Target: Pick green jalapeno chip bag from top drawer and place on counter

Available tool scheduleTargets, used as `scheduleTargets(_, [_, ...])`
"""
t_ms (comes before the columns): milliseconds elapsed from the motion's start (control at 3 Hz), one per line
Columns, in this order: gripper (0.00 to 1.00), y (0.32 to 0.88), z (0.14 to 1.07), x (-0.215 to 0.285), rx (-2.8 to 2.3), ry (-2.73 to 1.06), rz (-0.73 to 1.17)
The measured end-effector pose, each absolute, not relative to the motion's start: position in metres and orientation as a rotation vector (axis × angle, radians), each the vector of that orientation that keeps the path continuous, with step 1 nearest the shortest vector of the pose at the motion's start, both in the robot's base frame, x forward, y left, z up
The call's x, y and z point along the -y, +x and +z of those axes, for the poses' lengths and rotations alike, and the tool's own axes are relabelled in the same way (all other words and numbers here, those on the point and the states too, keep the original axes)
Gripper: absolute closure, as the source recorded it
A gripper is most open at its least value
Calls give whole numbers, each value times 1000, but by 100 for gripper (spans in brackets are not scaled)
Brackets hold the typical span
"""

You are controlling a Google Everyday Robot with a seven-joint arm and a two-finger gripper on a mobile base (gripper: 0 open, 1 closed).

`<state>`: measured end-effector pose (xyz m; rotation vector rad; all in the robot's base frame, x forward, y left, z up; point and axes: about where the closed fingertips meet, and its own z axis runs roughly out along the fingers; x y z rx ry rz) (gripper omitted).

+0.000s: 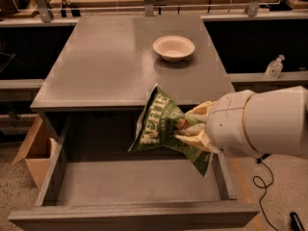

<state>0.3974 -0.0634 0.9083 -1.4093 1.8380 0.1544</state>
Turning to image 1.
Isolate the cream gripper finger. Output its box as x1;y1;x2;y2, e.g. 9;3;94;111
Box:
186;101;216;123
175;130;214;152

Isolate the black object on floor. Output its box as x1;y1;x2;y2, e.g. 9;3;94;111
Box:
290;212;306;231

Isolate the white paper bowl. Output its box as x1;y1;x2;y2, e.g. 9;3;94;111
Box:
152;36;195;63

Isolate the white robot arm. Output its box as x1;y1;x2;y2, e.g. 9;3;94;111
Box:
175;86;308;158

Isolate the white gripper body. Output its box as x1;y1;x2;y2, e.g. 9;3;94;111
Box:
206;90;257;156

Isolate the grey open top drawer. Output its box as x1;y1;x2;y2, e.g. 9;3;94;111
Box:
9;114;258;231

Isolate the cardboard box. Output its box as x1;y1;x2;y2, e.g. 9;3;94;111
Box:
12;116;57;190

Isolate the green jalapeno chip bag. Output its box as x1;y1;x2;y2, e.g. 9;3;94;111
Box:
129;86;211;176

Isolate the grey cabinet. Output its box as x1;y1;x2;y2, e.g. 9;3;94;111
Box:
29;14;241;142

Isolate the grey metal shelf rail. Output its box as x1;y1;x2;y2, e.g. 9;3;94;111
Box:
0;79;44;102

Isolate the clear sanitizer pump bottle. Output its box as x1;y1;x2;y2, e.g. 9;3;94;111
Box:
265;55;285;79

